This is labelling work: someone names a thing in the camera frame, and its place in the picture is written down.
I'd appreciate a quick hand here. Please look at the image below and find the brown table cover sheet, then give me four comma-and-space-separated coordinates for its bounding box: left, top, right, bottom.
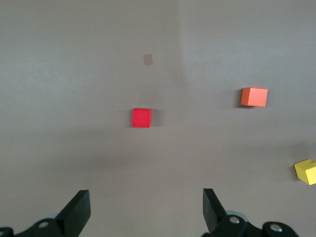
0, 0, 316, 237

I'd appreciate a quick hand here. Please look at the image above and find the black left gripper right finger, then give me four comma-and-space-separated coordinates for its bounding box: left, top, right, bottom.
201, 188, 301, 237

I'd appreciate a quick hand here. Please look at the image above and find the red wooden block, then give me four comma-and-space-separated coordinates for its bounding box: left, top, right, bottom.
131, 108, 152, 128

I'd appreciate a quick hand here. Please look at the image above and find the small grey tape patch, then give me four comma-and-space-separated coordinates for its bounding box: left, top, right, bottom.
143, 53, 155, 66

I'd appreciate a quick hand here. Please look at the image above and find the yellow wooden block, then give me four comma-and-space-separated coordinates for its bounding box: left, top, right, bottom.
293, 159, 316, 186

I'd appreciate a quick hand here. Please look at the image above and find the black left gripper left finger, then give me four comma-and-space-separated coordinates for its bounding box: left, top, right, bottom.
0, 189, 90, 237

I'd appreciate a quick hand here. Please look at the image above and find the orange wooden block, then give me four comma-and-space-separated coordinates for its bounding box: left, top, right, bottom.
240, 87, 269, 108

